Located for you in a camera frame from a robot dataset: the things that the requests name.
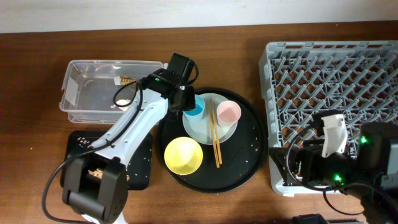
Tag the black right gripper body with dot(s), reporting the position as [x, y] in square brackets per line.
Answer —
[339, 171]

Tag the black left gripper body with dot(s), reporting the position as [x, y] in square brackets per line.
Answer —
[188, 100]

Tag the light blue plastic cup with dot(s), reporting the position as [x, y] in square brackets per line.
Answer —
[196, 114]

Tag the gold snack wrapper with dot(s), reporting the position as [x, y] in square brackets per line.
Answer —
[123, 80]

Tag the yellow bowl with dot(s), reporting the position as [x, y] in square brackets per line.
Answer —
[183, 156]

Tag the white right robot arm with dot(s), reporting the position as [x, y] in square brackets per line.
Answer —
[374, 181]

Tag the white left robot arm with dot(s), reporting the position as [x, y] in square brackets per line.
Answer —
[95, 181]

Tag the clear plastic waste bin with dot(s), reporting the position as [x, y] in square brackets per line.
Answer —
[89, 86]

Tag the grey dishwasher rack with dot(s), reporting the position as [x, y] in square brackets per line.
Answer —
[299, 79]

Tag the round black tray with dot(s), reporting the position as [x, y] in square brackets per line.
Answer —
[242, 154]

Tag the wooden chopstick left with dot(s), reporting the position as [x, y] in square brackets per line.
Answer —
[212, 135]

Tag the wooden chopstick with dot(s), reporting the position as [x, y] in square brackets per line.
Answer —
[216, 133]
[212, 135]

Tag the crumpled white tissue left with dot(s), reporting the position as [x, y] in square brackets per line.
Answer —
[122, 105]

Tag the light grey round plate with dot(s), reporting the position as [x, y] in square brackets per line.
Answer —
[200, 131]

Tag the wooden chopstick right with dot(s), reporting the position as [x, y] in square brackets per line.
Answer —
[216, 133]

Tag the pink plastic cup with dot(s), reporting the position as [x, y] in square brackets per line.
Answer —
[228, 113]

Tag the black rectangular tray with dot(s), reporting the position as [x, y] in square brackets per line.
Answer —
[138, 168]

